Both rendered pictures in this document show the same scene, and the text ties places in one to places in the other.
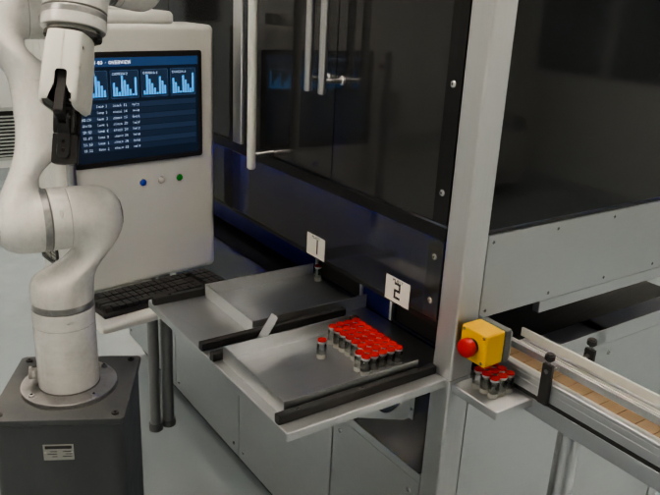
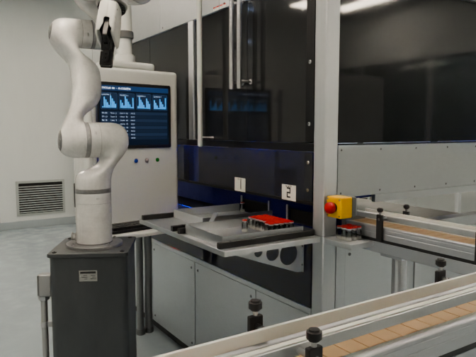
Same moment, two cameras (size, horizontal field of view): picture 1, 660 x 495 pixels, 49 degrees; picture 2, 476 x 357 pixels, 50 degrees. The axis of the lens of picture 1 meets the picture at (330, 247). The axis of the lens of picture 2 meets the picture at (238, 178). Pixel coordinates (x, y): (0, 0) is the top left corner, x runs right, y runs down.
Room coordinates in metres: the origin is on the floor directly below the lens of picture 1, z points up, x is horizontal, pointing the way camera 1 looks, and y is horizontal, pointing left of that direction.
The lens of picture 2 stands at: (-0.39, -0.04, 1.26)
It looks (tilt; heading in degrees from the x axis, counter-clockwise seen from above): 5 degrees down; 2
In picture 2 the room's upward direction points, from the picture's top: straight up
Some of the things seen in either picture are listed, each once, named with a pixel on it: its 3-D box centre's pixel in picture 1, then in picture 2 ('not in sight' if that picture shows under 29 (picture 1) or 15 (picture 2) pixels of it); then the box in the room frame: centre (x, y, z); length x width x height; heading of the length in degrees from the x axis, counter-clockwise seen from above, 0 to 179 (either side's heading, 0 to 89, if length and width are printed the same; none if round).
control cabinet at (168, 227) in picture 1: (126, 148); (126, 143); (2.10, 0.61, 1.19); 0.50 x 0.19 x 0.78; 133
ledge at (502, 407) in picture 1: (496, 393); (351, 241); (1.35, -0.37, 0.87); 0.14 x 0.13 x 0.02; 125
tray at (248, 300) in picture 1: (285, 295); (222, 214); (1.75, 0.11, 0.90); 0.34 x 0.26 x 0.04; 125
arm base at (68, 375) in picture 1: (66, 345); (93, 218); (1.32, 0.53, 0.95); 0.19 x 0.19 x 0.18
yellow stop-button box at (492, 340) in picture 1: (484, 342); (341, 206); (1.34, -0.33, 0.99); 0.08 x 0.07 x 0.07; 125
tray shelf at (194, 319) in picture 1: (297, 336); (229, 228); (1.58, 0.07, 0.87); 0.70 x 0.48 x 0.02; 35
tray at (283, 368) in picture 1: (319, 359); (244, 229); (1.41, 0.01, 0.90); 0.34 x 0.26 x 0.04; 125
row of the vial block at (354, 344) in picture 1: (352, 348); (263, 225); (1.46, -0.06, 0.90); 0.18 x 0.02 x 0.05; 35
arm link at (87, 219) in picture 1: (76, 246); (101, 156); (1.33, 0.50, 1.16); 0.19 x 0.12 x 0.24; 121
